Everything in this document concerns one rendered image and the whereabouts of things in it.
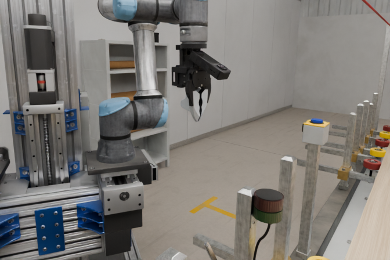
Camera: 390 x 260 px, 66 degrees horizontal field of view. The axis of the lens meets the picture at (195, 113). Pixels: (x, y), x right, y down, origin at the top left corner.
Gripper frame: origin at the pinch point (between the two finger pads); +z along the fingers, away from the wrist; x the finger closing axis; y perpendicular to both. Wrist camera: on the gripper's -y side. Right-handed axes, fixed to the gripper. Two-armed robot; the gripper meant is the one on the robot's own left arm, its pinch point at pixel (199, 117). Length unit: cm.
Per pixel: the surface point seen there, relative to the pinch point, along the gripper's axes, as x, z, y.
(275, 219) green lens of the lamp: 10.2, 14.5, -29.3
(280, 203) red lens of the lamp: 9.2, 11.4, -29.7
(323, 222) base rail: -70, 59, -15
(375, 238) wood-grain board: -37, 38, -40
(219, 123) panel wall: -366, 116, 272
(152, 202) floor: -111, 129, 158
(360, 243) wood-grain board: -31, 38, -37
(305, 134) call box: -38.1, 10.3, -15.3
